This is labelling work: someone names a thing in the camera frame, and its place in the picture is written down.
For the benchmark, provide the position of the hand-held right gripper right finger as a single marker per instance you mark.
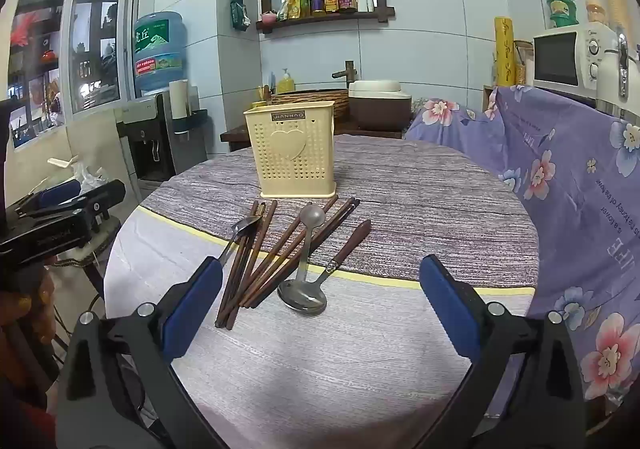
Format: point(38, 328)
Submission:
point(450, 314)

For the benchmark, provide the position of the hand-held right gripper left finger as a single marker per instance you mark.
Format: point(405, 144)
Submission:
point(192, 314)

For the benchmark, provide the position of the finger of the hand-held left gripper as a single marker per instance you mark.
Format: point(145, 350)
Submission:
point(100, 196)
point(60, 191)

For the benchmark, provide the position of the pile of brown chopsticks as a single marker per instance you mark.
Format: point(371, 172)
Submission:
point(240, 274)

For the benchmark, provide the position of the small metal spoon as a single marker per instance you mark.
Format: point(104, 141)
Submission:
point(246, 225)

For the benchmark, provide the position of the round steel spoon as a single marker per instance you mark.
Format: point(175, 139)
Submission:
point(311, 216)

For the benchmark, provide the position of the cream plastic utensil holder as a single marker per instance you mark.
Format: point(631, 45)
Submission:
point(290, 154)

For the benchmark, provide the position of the woven basket with utensils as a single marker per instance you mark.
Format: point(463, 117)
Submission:
point(522, 64)

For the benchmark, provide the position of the person's left hand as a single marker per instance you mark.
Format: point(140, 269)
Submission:
point(22, 304)

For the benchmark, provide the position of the clear plastic bag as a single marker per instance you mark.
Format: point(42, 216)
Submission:
point(85, 174)

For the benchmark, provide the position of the grey water dispenser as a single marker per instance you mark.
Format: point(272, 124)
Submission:
point(145, 139)

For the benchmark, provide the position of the dark blue cup holder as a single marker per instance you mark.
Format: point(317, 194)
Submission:
point(192, 121)

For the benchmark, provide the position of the cream paper cup stack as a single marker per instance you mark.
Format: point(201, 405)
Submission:
point(178, 99)

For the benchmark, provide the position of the white framed window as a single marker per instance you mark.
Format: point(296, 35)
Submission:
point(85, 54)

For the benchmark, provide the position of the blue water jug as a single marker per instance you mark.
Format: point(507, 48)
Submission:
point(160, 54)

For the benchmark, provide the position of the purple floral cloth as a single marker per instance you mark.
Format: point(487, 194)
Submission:
point(575, 189)

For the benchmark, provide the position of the dark wooden counter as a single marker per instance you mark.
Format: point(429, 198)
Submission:
point(370, 133)

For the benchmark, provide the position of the yellow soap bottle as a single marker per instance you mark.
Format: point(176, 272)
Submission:
point(286, 84)

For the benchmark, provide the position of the white and brown rice cooker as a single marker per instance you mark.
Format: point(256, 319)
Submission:
point(380, 104)

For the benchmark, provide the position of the woven wash basin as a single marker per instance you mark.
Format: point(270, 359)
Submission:
point(310, 101)

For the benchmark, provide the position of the green hanging packet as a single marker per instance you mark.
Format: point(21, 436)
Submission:
point(239, 11)

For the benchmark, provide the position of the pink bowl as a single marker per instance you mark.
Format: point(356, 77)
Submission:
point(269, 17)

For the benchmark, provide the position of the yellow patterned roll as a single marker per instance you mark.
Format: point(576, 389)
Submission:
point(504, 51)

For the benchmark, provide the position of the yellow seasoning packet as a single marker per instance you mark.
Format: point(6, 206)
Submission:
point(293, 4)

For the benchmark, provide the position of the white microwave oven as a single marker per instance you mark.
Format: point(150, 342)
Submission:
point(560, 59)

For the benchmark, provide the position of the green-label bottle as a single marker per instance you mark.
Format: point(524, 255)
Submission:
point(305, 1)

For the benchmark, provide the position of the stack of green tubs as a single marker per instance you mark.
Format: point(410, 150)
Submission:
point(560, 4)

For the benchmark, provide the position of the jar with yellow lid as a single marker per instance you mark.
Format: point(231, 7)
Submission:
point(596, 11)

